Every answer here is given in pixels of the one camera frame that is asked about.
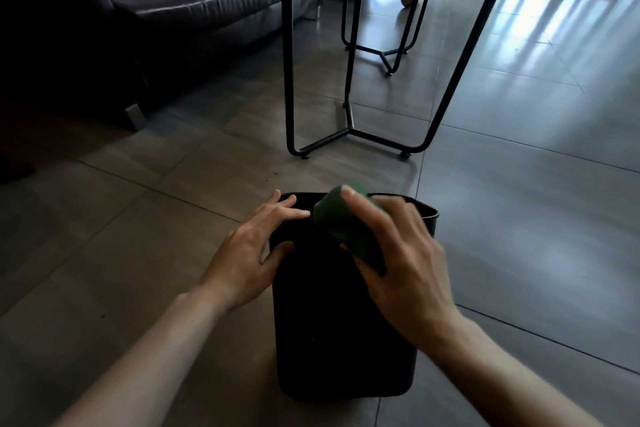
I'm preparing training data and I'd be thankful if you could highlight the person's right hand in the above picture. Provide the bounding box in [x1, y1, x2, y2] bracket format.
[339, 184, 467, 355]

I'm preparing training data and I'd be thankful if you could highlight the person's left hand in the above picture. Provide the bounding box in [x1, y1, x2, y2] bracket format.
[199, 189, 312, 313]

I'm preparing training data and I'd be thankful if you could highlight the green sponge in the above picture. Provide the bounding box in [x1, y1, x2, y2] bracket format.
[312, 185, 389, 276]

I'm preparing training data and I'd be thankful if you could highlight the black plastic waste bin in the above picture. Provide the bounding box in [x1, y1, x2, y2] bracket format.
[268, 191, 441, 403]

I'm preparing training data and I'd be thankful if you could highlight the person's left forearm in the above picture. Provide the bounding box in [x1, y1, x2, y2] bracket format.
[52, 286, 231, 427]

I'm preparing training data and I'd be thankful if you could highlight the person's right forearm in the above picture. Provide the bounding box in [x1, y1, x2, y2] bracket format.
[424, 317, 607, 427]

